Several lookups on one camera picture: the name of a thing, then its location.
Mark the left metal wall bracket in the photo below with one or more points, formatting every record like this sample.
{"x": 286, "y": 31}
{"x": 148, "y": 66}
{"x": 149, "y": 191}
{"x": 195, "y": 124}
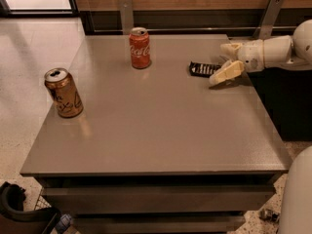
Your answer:
{"x": 126, "y": 15}

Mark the striped cylindrical floor object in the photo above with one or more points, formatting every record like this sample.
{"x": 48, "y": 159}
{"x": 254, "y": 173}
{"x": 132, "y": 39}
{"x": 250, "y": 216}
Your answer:
{"x": 269, "y": 215}

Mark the black rxbar chocolate bar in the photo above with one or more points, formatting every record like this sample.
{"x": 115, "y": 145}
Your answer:
{"x": 205, "y": 70}

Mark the orange coca-cola can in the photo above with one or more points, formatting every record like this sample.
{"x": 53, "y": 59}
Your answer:
{"x": 139, "y": 47}

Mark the gold soda can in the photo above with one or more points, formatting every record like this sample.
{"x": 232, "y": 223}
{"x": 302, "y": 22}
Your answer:
{"x": 62, "y": 89}

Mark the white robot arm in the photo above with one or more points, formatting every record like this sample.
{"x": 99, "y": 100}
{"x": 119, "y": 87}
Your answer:
{"x": 289, "y": 52}

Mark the black chair base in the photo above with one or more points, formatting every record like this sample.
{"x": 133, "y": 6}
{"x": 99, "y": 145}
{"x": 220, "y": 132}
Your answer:
{"x": 14, "y": 219}

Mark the blue round floor object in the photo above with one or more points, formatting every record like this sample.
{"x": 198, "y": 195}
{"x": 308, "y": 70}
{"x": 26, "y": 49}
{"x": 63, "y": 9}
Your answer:
{"x": 64, "y": 225}

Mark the grey drawer cabinet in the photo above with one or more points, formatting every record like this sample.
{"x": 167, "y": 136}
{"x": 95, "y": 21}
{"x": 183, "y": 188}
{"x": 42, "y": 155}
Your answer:
{"x": 157, "y": 150}

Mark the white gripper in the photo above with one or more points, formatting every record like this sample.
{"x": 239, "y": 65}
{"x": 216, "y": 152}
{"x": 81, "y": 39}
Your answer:
{"x": 251, "y": 56}

